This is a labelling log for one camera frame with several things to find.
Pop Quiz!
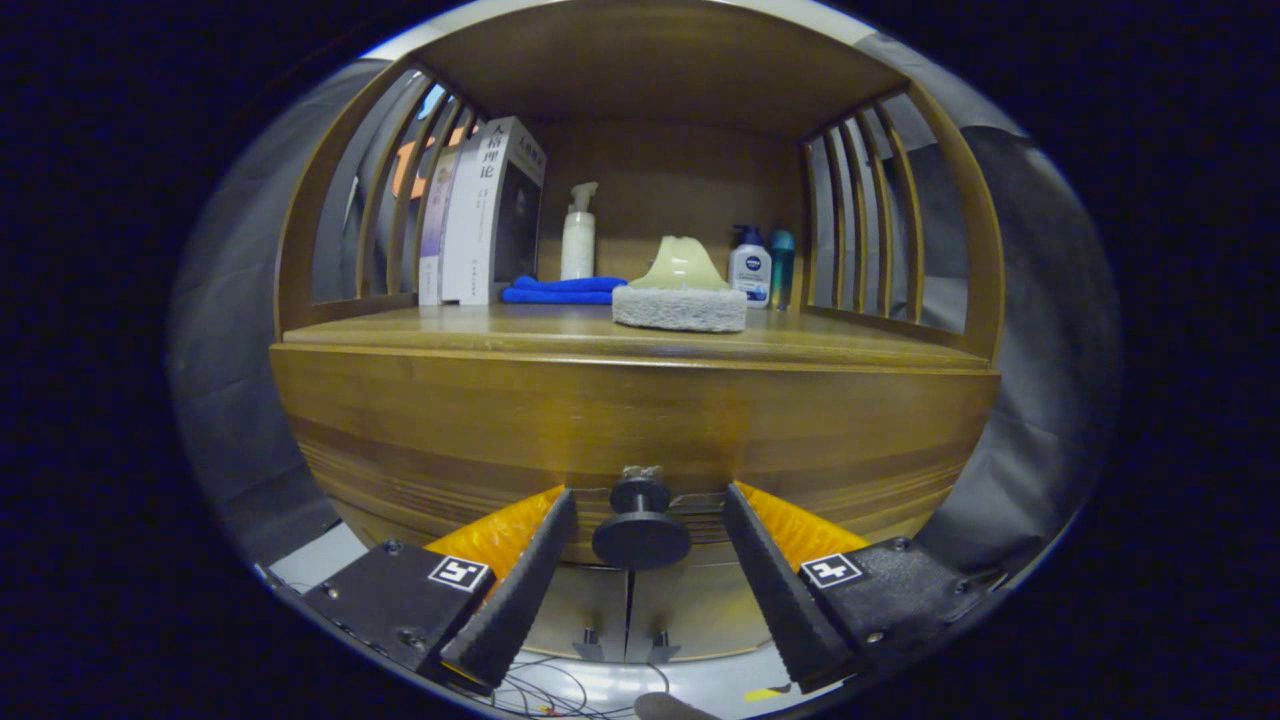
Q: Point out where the dark rounded object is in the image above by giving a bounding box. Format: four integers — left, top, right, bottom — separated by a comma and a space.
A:
633, 692, 723, 720

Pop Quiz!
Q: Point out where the black round drawer knob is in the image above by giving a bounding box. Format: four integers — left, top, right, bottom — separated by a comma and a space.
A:
592, 465, 693, 571

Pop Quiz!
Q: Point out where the blue folded cloth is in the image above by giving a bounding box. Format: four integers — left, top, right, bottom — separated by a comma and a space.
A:
501, 275, 629, 306

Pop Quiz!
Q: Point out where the white pump bottle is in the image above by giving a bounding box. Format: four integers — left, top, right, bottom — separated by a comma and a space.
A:
560, 181, 599, 282

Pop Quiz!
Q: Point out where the teal slim bottle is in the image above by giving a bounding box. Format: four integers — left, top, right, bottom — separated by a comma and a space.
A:
769, 230, 797, 311

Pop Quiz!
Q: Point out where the white thick book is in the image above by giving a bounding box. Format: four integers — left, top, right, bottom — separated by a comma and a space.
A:
440, 116, 548, 306

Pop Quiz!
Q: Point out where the wooden countertop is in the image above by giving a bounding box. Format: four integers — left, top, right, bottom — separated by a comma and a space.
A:
283, 303, 991, 373

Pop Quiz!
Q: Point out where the brown wooden cabinet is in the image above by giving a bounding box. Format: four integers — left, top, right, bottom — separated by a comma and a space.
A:
270, 0, 1006, 666

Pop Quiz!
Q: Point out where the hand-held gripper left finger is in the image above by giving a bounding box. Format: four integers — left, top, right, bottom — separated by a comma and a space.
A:
300, 485, 579, 691

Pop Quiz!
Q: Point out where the sponge brush with clear handle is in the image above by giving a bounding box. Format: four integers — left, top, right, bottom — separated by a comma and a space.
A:
611, 235, 749, 333

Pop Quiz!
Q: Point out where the wooden cabinet door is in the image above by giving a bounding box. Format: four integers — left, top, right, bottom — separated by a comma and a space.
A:
525, 562, 631, 663
628, 560, 776, 661

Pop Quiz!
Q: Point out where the lavender thin book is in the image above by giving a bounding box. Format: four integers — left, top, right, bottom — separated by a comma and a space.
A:
418, 150, 461, 307

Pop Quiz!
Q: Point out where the white lotion bottle blue cap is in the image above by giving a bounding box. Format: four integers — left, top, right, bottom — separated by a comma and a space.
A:
728, 225, 773, 309

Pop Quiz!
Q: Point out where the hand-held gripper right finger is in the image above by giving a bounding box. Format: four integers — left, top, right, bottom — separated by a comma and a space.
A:
722, 481, 1006, 694

